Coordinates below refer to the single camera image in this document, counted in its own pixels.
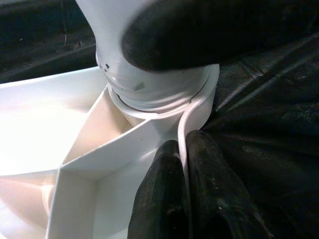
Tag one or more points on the white plastic table leg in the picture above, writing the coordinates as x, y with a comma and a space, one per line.
109, 37

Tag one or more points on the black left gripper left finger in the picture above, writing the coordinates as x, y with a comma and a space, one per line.
162, 199

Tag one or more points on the white plastic table top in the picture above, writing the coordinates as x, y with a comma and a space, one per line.
37, 119

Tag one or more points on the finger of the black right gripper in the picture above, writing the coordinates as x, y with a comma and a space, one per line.
199, 32

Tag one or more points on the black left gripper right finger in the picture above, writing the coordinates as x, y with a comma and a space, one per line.
214, 194

